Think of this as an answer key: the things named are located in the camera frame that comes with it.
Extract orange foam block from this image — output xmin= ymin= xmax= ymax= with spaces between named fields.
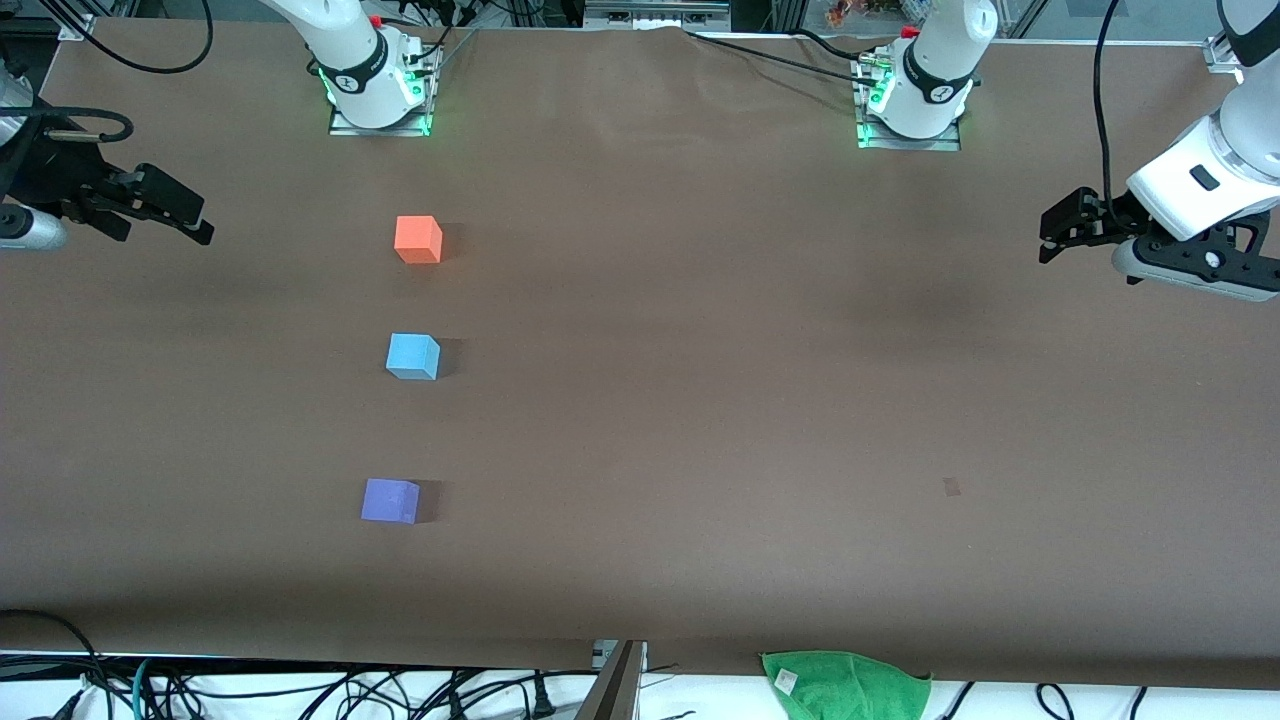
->
xmin=394 ymin=215 xmax=444 ymax=265

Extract green cloth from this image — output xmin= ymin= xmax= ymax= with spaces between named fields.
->
xmin=760 ymin=650 xmax=933 ymax=720

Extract black cable across table cover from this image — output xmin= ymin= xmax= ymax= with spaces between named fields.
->
xmin=685 ymin=30 xmax=881 ymax=77
xmin=790 ymin=28 xmax=869 ymax=59

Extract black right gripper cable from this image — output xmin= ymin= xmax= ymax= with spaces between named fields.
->
xmin=0 ymin=107 xmax=135 ymax=144

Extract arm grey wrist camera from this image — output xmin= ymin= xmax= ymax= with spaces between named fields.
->
xmin=1110 ymin=213 xmax=1280 ymax=304
xmin=0 ymin=203 xmax=71 ymax=252

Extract black cables at arm base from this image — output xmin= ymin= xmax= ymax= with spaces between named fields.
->
xmin=385 ymin=0 xmax=481 ymax=63

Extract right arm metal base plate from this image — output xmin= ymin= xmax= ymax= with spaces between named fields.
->
xmin=328 ymin=45 xmax=435 ymax=138

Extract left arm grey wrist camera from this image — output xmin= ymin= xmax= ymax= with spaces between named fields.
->
xmin=1110 ymin=213 xmax=1280 ymax=304

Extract purple foam block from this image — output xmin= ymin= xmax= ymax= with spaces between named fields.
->
xmin=360 ymin=478 xmax=421 ymax=525

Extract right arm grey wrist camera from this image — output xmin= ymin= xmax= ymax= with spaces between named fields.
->
xmin=0 ymin=203 xmax=71 ymax=252

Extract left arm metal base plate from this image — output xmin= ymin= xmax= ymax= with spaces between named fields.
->
xmin=857 ymin=55 xmax=963 ymax=153

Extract black floor cable loop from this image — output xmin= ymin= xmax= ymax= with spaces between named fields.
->
xmin=0 ymin=608 xmax=109 ymax=720

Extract black right arm loop cable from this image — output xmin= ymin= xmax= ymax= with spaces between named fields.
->
xmin=58 ymin=0 xmax=214 ymax=75

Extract aluminium frame rail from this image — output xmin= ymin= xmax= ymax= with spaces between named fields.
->
xmin=585 ymin=0 xmax=732 ymax=31

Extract brown table cover sheet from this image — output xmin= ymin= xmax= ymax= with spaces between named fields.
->
xmin=0 ymin=18 xmax=1280 ymax=691

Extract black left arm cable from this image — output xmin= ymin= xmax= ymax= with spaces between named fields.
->
xmin=1094 ymin=0 xmax=1123 ymax=233

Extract grey metal post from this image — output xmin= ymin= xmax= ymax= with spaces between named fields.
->
xmin=575 ymin=640 xmax=648 ymax=720

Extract light blue foam block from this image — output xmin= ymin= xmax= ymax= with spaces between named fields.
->
xmin=386 ymin=333 xmax=442 ymax=382

